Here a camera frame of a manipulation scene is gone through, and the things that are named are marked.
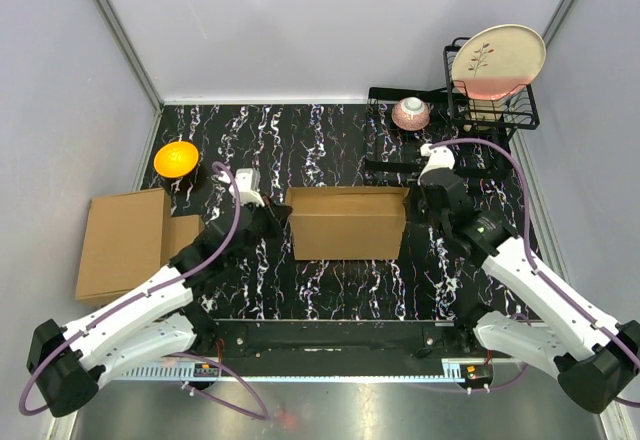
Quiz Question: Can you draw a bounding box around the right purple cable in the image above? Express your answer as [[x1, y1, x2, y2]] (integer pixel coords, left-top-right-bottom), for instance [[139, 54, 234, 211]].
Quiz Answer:
[[424, 138, 640, 407]]

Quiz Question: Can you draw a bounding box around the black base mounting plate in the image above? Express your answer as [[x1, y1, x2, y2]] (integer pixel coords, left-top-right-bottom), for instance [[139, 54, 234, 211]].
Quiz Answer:
[[167, 319, 489, 359]]

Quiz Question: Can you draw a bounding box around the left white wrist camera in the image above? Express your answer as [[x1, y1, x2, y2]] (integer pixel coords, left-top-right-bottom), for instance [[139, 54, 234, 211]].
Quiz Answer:
[[216, 168, 265, 207]]

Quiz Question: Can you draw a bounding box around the brown cardboard box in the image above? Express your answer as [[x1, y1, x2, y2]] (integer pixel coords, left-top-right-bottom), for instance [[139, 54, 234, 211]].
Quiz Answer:
[[75, 188, 204, 307], [286, 186, 409, 261]]

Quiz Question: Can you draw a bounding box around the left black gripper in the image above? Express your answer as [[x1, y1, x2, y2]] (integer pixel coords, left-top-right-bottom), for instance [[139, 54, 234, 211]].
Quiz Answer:
[[230, 192, 293, 269]]

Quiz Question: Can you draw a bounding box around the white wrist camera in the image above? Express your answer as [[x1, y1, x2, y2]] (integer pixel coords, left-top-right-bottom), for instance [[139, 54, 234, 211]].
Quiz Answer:
[[420, 143, 455, 177], [216, 168, 265, 207]]

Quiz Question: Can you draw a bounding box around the beige plate with leaf pattern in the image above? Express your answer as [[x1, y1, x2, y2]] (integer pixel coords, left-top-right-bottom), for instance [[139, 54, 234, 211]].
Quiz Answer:
[[451, 24, 546, 101]]

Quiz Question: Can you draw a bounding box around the beige cup in rack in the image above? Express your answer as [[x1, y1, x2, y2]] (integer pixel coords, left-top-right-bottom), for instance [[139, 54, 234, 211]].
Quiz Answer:
[[466, 99, 504, 122]]

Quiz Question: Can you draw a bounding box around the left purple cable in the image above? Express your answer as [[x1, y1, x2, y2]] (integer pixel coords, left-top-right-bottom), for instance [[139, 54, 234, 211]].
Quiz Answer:
[[18, 162, 274, 421]]

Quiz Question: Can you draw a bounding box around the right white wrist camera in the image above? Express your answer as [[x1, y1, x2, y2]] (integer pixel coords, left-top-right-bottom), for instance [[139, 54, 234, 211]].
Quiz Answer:
[[420, 143, 455, 177]]

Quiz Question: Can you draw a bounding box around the orange bowl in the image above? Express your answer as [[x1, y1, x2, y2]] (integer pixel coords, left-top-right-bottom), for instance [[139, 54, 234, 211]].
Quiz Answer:
[[153, 141, 200, 179]]

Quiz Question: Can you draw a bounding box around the purple cable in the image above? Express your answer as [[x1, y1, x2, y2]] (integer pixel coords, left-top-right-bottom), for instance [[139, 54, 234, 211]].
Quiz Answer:
[[18, 162, 274, 421], [424, 138, 640, 407]]

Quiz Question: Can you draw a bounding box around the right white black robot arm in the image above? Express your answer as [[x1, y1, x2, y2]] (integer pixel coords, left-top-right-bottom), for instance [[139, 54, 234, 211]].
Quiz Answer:
[[411, 167, 639, 414]]

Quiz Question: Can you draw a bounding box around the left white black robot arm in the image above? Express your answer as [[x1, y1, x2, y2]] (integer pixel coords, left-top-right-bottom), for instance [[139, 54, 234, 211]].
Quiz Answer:
[[19, 198, 292, 418]]

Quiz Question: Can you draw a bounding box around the black wire dish rack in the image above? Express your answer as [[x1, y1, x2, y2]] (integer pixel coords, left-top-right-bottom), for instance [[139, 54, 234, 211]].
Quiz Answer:
[[362, 37, 540, 186]]

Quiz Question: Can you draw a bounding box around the closed brown cardboard box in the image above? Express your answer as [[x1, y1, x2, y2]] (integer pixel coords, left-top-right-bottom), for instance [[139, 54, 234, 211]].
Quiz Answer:
[[75, 188, 204, 307]]

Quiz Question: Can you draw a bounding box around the pink patterned ceramic bowl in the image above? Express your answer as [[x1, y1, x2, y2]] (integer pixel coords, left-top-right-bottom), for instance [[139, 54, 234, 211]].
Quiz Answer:
[[391, 97, 430, 131]]

